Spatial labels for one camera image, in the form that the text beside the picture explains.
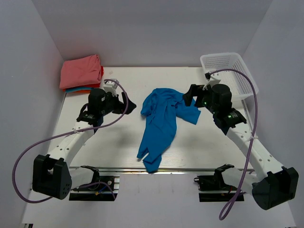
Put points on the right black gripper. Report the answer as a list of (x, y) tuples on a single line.
[(195, 90)]

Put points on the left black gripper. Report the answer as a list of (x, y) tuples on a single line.
[(120, 106)]

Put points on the blue t-shirt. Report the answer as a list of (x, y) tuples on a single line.
[(160, 109)]

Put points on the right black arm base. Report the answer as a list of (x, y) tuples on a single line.
[(212, 188)]

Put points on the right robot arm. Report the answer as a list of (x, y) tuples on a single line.
[(272, 184)]

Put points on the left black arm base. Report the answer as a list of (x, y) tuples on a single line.
[(92, 184)]

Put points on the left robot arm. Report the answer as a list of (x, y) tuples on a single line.
[(51, 174)]

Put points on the white plastic basket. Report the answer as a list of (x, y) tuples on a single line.
[(239, 86)]

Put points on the pink folded t-shirt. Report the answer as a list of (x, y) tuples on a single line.
[(81, 71)]

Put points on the teal folded t-shirt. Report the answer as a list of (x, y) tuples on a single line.
[(78, 90)]

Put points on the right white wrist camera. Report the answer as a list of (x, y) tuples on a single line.
[(212, 79)]

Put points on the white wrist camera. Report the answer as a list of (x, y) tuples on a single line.
[(212, 79), (111, 86)]

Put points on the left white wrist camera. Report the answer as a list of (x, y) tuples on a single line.
[(111, 86)]

